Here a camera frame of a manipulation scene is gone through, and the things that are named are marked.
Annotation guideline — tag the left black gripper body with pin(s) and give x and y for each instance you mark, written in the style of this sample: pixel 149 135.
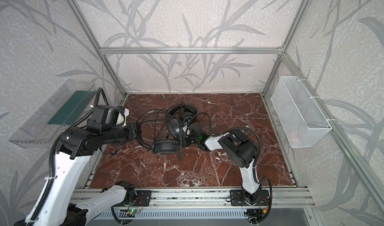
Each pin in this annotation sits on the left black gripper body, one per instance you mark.
pixel 132 130

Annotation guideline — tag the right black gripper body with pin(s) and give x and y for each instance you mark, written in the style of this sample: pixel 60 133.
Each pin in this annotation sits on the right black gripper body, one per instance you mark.
pixel 194 133

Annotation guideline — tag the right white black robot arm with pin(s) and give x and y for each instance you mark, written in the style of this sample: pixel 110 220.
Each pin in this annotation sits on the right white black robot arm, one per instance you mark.
pixel 242 146

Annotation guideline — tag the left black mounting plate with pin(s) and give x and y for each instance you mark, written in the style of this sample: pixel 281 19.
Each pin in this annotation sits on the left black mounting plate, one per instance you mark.
pixel 142 199

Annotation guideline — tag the black mounting plate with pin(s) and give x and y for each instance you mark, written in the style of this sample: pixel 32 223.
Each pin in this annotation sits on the black mounting plate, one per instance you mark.
pixel 142 199
pixel 238 197

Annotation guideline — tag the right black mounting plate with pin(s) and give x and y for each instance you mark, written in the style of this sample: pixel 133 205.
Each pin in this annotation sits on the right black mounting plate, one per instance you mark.
pixel 238 197

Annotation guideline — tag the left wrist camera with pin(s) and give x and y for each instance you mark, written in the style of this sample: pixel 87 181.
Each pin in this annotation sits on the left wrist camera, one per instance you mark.
pixel 106 117

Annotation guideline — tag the clear plastic wall bin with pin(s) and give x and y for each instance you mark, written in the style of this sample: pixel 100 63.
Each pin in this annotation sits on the clear plastic wall bin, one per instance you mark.
pixel 60 111

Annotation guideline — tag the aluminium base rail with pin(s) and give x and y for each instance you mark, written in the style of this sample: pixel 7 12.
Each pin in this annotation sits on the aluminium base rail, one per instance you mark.
pixel 219 198

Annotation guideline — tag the white wire mesh basket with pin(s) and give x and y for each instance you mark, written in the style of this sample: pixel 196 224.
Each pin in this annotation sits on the white wire mesh basket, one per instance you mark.
pixel 303 121

